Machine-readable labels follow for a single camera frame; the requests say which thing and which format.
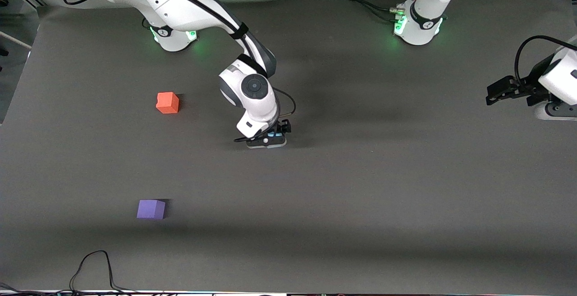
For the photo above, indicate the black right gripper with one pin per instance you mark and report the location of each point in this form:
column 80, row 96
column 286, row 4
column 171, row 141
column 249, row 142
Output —
column 285, row 128

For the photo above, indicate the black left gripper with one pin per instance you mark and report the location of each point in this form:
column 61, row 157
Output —
column 532, row 81

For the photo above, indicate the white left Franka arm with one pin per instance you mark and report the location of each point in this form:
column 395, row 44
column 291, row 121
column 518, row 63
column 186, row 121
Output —
column 423, row 30

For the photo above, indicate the orange foam block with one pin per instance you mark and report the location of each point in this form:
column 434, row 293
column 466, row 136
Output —
column 167, row 103

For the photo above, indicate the purple foam block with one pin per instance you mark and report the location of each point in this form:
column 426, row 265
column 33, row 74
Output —
column 150, row 209

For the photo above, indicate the dark grey table mat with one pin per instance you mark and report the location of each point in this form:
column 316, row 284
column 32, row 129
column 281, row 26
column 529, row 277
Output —
column 360, row 188

